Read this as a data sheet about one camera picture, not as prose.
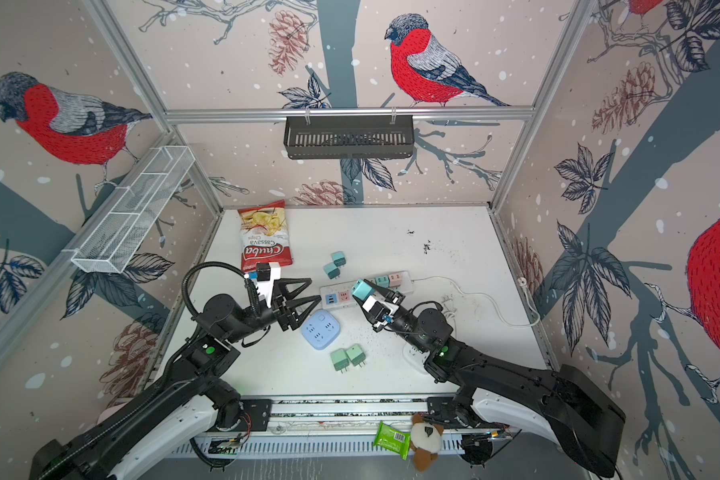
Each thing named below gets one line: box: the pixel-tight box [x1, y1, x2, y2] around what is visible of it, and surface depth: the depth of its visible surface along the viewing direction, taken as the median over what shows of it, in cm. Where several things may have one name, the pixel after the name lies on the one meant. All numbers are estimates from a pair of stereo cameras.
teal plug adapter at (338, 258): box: [330, 251, 347, 268], surface depth 106 cm
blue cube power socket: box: [300, 309, 341, 351], surface depth 87 cm
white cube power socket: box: [403, 343, 431, 371], surface depth 82 cm
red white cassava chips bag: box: [238, 199, 293, 273], surface depth 109 cm
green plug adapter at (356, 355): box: [345, 344, 366, 368], surface depth 83 cm
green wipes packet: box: [373, 420, 411, 461], surface depth 71 cm
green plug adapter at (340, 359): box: [330, 348, 350, 374], surface depth 83 cm
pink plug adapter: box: [389, 273, 402, 287], surface depth 94 cm
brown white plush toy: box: [410, 413, 444, 472], surface depth 70 cm
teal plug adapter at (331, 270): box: [323, 262, 341, 279], surface depth 102 cm
